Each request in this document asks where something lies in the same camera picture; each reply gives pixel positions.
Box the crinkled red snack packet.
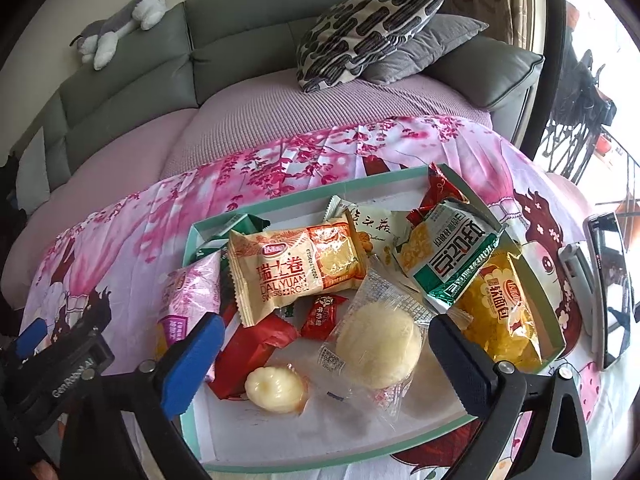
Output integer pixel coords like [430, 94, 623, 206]
[406, 162, 468, 226]

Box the small red candy packet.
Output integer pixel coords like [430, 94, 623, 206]
[300, 294, 349, 341]

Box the white pastry packet black script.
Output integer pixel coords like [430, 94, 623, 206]
[324, 195, 416, 281]

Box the beige cake roll packet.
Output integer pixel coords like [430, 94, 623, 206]
[227, 220, 368, 328]

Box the printed cartoon blanket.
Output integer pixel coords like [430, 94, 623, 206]
[20, 114, 640, 480]

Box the small round yellow pastry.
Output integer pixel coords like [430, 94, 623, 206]
[244, 365, 307, 415]

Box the black white patterned pillow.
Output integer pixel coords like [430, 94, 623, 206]
[296, 0, 448, 93]

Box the person's left hand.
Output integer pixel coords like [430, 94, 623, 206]
[27, 457, 63, 480]

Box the pink purple snack packet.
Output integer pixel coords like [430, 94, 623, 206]
[156, 249, 223, 381]

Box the dark grey pillow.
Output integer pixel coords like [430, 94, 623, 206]
[362, 14, 490, 86]

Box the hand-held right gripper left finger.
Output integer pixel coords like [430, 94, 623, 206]
[60, 312, 227, 480]

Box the yellow bread packet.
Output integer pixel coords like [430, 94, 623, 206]
[452, 247, 543, 373]

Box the dark balcony furniture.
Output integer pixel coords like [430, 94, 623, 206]
[542, 50, 618, 183]

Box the grey white plush toy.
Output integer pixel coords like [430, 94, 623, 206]
[70, 0, 171, 71]

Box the black phone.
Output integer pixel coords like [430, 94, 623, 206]
[585, 211, 633, 371]

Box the light grey cushion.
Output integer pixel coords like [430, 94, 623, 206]
[15, 127, 53, 216]

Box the green white corn snack packet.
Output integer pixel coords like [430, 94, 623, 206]
[392, 197, 503, 311]

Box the grey sofa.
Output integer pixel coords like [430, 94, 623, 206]
[0, 0, 546, 301]

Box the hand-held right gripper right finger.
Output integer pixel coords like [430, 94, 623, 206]
[428, 313, 593, 480]

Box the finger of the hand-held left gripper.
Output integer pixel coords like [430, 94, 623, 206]
[62, 300, 113, 343]
[12, 317, 49, 362]

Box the pink sofa cover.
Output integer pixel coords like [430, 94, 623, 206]
[0, 67, 493, 301]

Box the large red snack packet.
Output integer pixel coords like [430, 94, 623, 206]
[207, 305, 301, 401]

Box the teal cardboard box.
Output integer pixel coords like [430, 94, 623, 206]
[181, 162, 566, 473]

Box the dark cloth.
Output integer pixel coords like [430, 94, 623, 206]
[0, 155, 28, 311]

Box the black window frame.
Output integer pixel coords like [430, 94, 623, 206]
[520, 0, 568, 161]

